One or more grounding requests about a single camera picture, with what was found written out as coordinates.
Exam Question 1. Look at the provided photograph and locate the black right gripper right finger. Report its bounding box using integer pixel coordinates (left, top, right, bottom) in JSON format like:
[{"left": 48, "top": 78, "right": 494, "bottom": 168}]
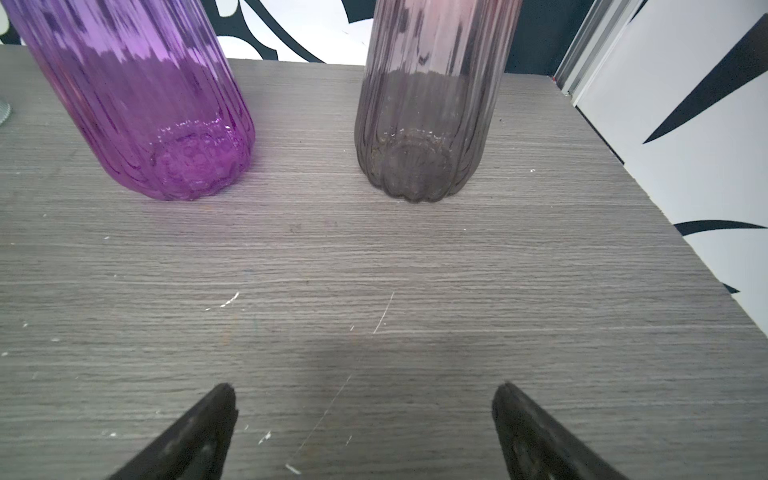
[{"left": 492, "top": 382, "right": 625, "bottom": 480}]

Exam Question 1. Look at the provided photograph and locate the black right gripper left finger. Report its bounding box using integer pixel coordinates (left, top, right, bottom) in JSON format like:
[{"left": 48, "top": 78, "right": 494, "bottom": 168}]
[{"left": 111, "top": 383, "right": 238, "bottom": 479}]

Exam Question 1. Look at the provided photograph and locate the purple blue glass vase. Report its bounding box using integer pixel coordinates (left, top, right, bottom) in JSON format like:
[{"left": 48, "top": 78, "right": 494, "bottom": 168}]
[{"left": 4, "top": 1, "right": 255, "bottom": 200}]

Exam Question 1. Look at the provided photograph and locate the smoky pink glass vase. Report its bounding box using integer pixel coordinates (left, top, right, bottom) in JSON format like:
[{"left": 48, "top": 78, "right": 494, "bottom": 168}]
[{"left": 354, "top": 1, "right": 522, "bottom": 202}]

